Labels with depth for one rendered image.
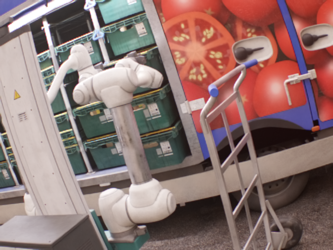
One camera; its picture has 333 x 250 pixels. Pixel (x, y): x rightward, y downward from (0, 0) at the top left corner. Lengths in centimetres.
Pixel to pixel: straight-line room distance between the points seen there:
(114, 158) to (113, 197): 139
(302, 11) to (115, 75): 145
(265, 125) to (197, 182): 66
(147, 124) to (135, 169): 102
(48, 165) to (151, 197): 52
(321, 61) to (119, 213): 169
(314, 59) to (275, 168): 86
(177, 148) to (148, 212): 105
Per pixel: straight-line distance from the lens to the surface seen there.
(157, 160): 311
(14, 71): 213
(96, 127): 350
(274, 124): 300
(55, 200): 221
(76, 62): 270
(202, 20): 295
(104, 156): 354
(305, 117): 300
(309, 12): 292
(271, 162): 310
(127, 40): 329
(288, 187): 331
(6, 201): 419
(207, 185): 321
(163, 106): 299
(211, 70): 297
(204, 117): 184
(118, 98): 203
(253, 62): 238
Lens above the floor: 144
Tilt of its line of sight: 9 degrees down
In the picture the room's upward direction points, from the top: 18 degrees counter-clockwise
